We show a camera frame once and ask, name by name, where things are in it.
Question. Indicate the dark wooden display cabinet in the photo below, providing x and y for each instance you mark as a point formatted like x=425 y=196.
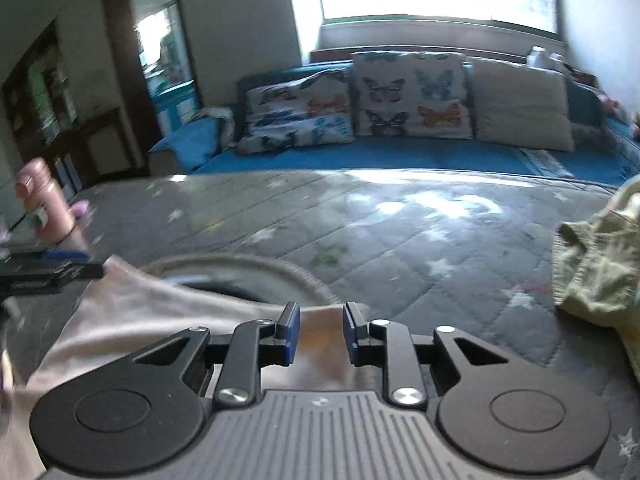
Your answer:
x=45 y=110

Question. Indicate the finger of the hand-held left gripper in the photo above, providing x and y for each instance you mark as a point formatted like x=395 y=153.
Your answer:
x=87 y=270

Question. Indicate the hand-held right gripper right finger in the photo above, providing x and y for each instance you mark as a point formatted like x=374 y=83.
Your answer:
x=350 y=336

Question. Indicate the blue cabinet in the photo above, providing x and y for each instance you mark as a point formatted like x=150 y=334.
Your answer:
x=172 y=107

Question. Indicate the round induction cooktop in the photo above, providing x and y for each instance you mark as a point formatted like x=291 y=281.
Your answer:
x=235 y=285

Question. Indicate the teal cushion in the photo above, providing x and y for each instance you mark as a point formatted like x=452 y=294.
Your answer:
x=584 y=105

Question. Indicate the small pink toy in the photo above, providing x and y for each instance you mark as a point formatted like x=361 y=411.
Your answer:
x=81 y=208

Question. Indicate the blue sofa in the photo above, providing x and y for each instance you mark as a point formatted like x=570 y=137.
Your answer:
x=440 y=155

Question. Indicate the grey white throw blanket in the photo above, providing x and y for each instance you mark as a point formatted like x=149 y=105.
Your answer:
x=220 y=122

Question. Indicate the butterfly print cushion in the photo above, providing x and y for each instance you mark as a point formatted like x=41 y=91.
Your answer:
x=295 y=112
x=412 y=92

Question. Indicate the beige cushion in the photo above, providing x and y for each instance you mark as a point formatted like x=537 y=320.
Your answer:
x=522 y=102

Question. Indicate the cream white garment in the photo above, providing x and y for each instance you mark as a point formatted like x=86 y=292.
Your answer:
x=150 y=320

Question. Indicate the light green garment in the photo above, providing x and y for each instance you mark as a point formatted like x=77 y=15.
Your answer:
x=600 y=265

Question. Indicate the pink cartoon face bottle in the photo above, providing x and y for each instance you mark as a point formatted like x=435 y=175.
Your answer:
x=44 y=200

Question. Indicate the dark wooden door frame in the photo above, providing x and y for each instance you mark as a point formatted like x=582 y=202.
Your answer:
x=117 y=70

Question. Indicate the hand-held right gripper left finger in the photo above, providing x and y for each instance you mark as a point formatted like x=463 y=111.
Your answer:
x=292 y=336

